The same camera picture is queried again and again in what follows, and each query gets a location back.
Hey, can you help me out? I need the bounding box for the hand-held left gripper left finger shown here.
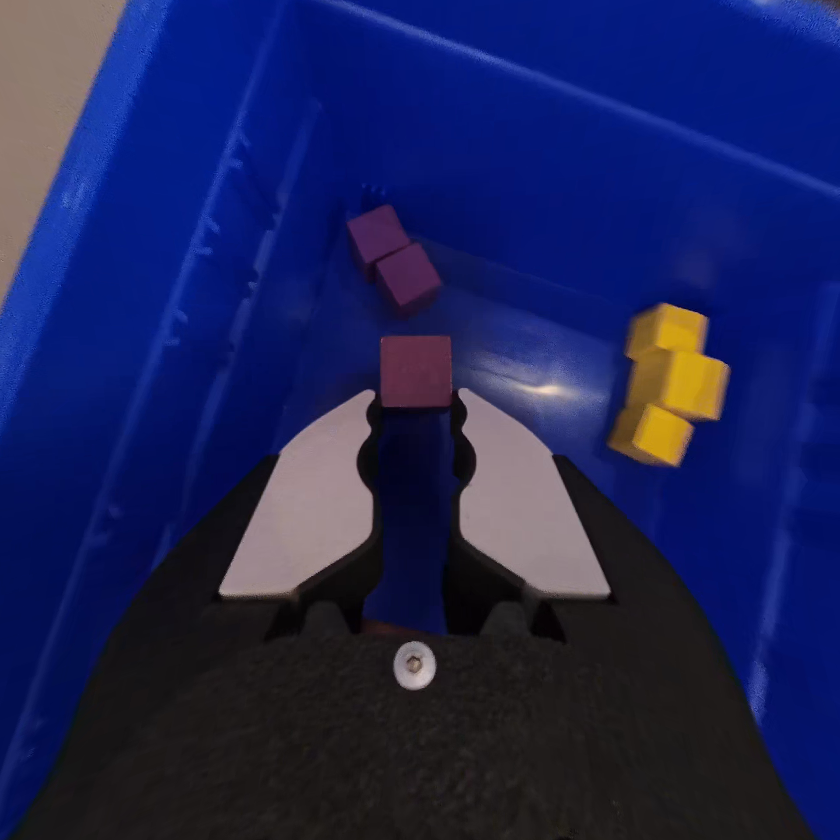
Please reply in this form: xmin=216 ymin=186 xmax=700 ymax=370
xmin=218 ymin=390 xmax=385 ymax=634

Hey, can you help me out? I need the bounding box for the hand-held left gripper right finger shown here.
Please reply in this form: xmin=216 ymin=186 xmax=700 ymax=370
xmin=444 ymin=387 xmax=614 ymax=635

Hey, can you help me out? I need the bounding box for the yellow wooden cube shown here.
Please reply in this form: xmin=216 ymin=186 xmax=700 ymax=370
xmin=607 ymin=402 xmax=697 ymax=468
xmin=625 ymin=302 xmax=711 ymax=362
xmin=638 ymin=350 xmax=732 ymax=422

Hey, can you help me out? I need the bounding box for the purple wooden cube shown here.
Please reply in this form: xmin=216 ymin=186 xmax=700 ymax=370
xmin=374 ymin=243 xmax=443 ymax=320
xmin=346 ymin=203 xmax=412 ymax=282
xmin=379 ymin=335 xmax=454 ymax=409

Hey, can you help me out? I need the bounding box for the blue plastic bin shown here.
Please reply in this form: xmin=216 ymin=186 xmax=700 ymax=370
xmin=0 ymin=0 xmax=840 ymax=840

